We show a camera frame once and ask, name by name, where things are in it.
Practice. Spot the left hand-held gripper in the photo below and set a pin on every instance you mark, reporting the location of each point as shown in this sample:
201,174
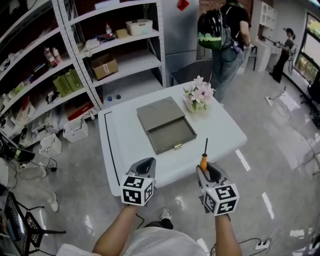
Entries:
136,191

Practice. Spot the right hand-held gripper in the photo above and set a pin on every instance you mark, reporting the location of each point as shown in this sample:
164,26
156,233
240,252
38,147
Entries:
221,198

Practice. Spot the grey drawer box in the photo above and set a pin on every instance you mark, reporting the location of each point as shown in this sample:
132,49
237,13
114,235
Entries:
160,113

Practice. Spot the person's left forearm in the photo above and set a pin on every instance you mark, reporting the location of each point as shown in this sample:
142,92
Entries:
112,230

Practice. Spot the person's right forearm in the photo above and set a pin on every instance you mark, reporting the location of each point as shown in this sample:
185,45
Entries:
227,237

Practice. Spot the cardboard box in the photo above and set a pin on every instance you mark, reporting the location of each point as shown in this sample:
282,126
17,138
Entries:
103,66

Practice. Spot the small beige box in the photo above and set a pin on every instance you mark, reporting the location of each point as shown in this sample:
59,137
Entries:
121,33

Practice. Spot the white plastic container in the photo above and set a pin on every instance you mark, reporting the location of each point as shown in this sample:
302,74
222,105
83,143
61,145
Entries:
138,27

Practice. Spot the person's white sneaker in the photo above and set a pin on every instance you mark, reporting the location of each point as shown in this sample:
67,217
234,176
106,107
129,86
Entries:
165,214

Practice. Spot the person's leg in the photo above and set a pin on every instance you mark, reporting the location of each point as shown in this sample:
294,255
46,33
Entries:
160,224

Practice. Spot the person's white shirt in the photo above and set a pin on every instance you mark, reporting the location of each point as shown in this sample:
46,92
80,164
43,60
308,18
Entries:
160,242

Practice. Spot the white plastic basket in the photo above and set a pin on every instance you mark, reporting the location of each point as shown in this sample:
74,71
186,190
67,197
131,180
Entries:
76,131
51,146

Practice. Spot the pink flowers in pot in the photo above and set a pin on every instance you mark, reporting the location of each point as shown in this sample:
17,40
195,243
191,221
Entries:
198,96

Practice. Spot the white power strip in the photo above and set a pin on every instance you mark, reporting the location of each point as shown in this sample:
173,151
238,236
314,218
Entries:
263,244

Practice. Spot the black power adapter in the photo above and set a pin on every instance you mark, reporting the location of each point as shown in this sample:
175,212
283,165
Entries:
53,169

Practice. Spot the white metal shelf unit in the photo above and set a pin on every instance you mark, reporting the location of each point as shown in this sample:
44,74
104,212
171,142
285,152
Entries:
62,37
140,62

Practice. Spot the dark chair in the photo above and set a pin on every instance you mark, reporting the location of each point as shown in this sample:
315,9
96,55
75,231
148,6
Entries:
193,71

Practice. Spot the green carton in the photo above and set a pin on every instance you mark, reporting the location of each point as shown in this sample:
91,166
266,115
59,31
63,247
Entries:
61,85
75,79

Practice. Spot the silver refrigerator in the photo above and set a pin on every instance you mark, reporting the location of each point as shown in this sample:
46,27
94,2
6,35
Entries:
178,37

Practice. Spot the black office chair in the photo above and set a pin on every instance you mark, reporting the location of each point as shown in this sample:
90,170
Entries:
315,91

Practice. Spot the pink label bottle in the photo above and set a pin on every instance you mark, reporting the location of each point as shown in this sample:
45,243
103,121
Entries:
48,58
57,55

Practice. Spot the red cap bottle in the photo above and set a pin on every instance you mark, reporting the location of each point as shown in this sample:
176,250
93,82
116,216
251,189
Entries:
108,29

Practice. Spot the black backpack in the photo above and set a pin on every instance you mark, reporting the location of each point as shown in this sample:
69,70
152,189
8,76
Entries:
212,27

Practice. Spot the white cabinet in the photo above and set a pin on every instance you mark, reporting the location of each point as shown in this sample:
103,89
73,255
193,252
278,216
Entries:
266,27

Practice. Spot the window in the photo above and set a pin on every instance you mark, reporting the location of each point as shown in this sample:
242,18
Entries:
311,45

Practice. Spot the red diamond sticker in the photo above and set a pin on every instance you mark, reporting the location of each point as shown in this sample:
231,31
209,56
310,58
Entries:
183,4

